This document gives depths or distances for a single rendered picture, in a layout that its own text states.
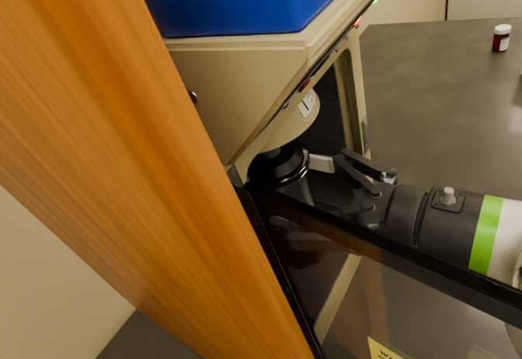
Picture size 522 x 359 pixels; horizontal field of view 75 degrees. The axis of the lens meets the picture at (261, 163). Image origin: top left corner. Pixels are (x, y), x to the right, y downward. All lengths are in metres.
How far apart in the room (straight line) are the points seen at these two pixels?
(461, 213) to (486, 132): 0.60
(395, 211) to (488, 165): 0.51
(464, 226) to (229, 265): 0.30
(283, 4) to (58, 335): 0.76
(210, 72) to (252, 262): 0.11
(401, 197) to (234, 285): 0.30
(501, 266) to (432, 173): 0.49
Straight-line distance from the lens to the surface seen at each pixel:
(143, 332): 0.82
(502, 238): 0.43
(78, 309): 0.82
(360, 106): 0.56
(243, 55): 0.18
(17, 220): 0.69
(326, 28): 0.18
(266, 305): 0.23
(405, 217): 0.45
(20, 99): 0.19
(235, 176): 0.31
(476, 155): 0.95
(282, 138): 0.42
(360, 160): 0.54
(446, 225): 0.43
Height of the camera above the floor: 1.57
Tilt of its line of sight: 39 degrees down
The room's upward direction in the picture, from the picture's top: 21 degrees counter-clockwise
